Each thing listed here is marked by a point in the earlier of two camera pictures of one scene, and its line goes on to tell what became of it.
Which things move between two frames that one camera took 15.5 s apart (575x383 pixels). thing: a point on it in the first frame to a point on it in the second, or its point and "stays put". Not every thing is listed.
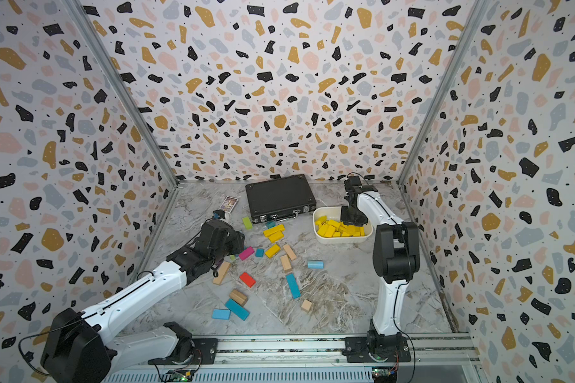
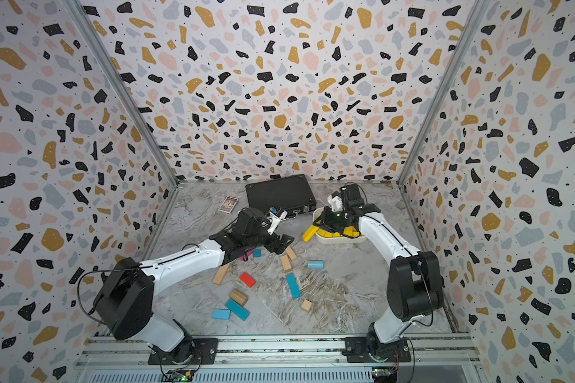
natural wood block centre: (286, 263) stays put
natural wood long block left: (222, 272) stays put
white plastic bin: (334, 214) stays put
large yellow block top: (267, 233) to (309, 233)
